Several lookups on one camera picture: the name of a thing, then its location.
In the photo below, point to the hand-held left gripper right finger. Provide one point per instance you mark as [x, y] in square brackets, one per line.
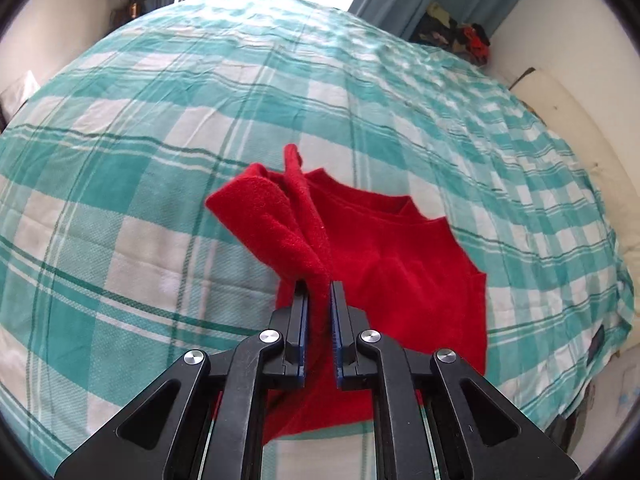
[337, 340]

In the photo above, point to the pile of dark colourful clothes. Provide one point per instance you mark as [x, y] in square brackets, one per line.
[452, 35]

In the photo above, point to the cream mattress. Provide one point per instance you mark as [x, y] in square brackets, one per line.
[575, 120]

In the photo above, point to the red sweater with white rabbit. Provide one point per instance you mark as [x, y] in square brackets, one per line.
[400, 270]

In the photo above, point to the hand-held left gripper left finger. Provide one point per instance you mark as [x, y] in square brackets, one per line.
[300, 340]

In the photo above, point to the teal white checked bed sheet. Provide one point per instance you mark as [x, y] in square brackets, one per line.
[150, 160]

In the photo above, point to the white pillow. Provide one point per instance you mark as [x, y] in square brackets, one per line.
[20, 100]

